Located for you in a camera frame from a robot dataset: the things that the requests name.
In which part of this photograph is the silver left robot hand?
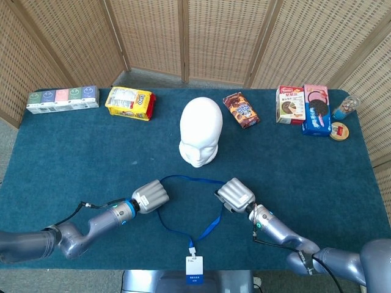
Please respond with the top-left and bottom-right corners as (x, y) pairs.
(131, 179), (170, 214)

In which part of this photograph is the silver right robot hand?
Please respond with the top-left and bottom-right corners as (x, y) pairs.
(213, 177), (256, 214)

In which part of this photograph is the blue lanyard with badge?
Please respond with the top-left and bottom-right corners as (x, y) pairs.
(156, 175), (227, 286)

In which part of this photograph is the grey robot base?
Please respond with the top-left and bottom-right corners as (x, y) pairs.
(122, 270), (254, 293)

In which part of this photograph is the teal table cloth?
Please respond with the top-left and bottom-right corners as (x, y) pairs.
(0, 88), (386, 271)

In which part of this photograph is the white foam mannequin head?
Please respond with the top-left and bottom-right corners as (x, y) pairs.
(178, 96), (224, 168)

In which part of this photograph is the brown chocolate cookie bag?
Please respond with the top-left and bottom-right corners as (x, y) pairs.
(222, 92), (261, 129)

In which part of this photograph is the yellow Lipo biscuit pack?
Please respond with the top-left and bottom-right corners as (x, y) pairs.
(104, 86), (156, 121)

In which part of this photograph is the red green wafer box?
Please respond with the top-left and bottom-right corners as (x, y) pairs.
(276, 85), (307, 126)

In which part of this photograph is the pink blue cookie box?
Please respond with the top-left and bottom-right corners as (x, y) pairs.
(302, 84), (332, 137)

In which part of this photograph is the multicolour tissue pack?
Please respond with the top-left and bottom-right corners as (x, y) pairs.
(26, 85), (100, 115)

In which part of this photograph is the clear snack cup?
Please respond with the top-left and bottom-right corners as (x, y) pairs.
(332, 95), (361, 120)

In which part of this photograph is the woven bamboo folding screen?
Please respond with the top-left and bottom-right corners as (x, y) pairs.
(0, 0), (391, 220)

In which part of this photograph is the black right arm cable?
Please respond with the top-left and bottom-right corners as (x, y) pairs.
(252, 231), (348, 293)

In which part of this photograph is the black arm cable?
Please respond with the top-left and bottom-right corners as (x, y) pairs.
(252, 231), (348, 293)
(57, 200), (126, 228)

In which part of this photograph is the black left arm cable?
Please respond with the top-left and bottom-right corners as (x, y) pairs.
(57, 200), (126, 228)

